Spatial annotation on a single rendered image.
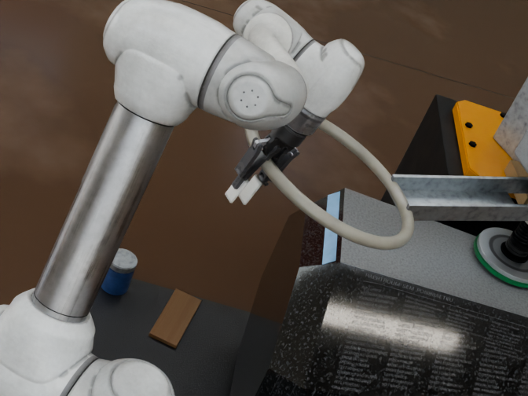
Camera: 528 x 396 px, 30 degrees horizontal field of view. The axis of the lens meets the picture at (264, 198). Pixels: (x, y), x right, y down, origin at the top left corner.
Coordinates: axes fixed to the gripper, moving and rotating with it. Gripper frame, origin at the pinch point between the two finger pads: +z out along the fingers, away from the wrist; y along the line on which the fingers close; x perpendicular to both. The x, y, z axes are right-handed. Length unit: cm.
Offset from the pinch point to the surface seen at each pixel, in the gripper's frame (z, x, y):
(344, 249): 11.6, -3.8, 44.1
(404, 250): 6, -7, 62
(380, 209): 7, 9, 65
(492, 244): -5, -14, 86
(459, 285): 3, -22, 70
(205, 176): 86, 111, 114
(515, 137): -15, 31, 137
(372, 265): 10, -11, 48
